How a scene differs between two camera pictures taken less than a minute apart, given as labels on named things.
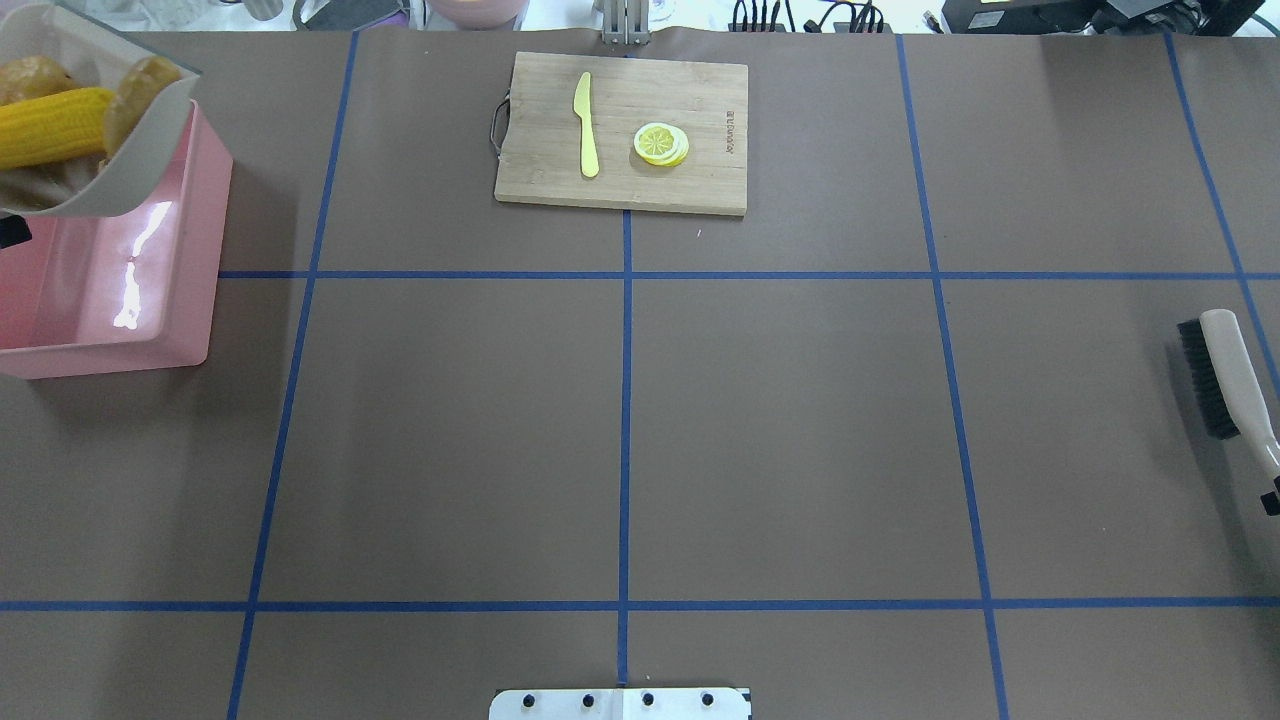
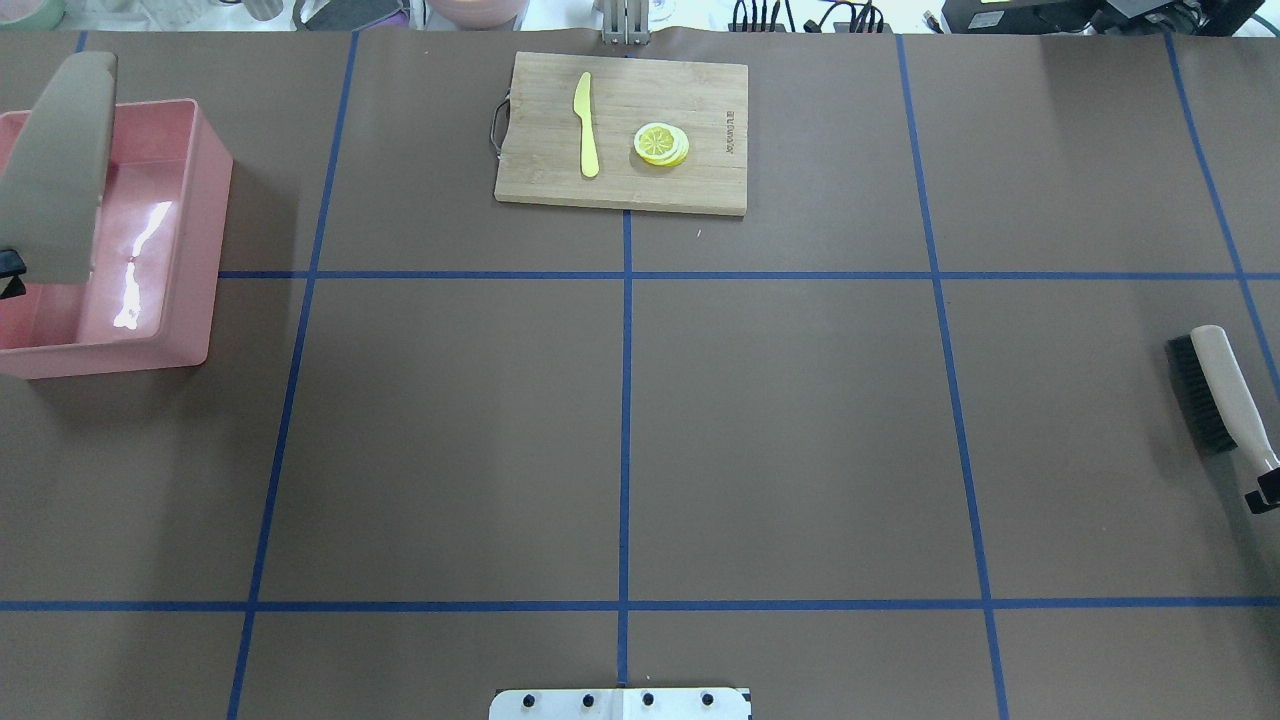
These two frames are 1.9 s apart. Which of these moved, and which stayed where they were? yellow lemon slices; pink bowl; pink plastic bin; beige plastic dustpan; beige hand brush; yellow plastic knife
Moved: beige plastic dustpan; beige hand brush
Stayed: yellow plastic knife; pink plastic bin; yellow lemon slices; pink bowl
